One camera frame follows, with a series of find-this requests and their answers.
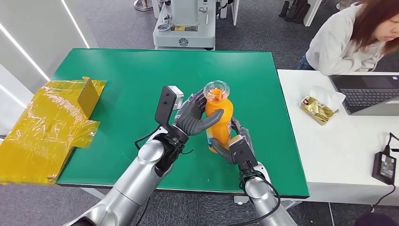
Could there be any white tissue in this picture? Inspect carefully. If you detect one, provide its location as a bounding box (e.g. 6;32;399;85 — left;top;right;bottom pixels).
308;86;346;111

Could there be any yellow taped cardboard box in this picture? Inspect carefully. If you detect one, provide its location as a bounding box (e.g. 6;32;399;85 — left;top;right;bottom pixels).
0;76;107;186

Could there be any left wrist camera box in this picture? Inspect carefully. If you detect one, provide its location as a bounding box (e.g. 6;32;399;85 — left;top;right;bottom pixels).
154;85;185;129

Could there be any slim black boot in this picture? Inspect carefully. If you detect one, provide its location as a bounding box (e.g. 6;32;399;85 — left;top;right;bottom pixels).
278;0;290;18

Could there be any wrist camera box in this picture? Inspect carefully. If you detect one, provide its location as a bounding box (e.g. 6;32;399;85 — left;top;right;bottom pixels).
228;135;259;171
154;85;185;129

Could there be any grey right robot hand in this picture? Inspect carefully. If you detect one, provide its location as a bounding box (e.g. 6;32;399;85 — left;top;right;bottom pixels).
211;117;255;165

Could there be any orange juice bottle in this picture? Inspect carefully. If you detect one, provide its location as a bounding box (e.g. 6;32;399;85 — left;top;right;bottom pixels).
203;80;234;154

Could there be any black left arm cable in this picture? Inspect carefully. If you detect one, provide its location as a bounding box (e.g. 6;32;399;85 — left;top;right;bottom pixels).
134;124;163;151

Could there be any wide black boot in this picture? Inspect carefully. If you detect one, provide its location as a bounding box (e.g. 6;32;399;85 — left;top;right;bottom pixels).
284;0;311;25

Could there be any green topped table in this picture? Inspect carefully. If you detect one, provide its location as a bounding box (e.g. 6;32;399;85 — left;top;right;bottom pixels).
51;47;311;210

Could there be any gold snack wrapper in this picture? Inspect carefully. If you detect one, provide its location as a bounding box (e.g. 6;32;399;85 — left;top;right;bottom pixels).
299;95;340;126

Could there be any chrome stand base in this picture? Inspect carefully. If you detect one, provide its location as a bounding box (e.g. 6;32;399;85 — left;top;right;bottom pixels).
134;0;154;12

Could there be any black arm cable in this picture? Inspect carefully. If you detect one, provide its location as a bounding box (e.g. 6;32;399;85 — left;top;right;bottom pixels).
134;124;163;151
232;160;281;226

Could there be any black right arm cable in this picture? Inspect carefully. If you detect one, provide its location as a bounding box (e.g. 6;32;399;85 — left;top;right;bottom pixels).
232;160;281;226

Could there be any white furniture panel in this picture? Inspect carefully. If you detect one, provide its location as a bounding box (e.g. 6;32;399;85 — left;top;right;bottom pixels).
303;0;322;27
230;0;240;27

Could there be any grey laptop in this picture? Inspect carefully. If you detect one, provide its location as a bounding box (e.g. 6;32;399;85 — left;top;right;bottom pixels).
328;74;399;117

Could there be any white desk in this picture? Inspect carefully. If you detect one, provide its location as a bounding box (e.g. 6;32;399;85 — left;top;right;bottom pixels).
276;69;399;208

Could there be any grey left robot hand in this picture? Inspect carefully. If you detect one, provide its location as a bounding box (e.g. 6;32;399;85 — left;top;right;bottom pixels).
173;89;225;137

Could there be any dark rounded object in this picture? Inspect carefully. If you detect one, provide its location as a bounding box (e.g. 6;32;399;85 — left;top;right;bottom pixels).
353;212;399;226

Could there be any black power adapter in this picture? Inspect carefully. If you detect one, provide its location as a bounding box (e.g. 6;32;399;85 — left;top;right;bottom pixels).
371;151;398;186

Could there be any person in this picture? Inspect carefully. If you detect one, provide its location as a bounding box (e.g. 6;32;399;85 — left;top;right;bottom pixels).
296;0;399;77

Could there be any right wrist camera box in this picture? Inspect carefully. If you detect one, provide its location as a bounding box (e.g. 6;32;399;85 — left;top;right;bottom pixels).
228;135;259;171

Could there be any black adapter cable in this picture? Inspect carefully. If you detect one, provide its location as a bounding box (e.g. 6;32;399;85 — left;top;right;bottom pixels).
369;184;397;214
385;132;399;155

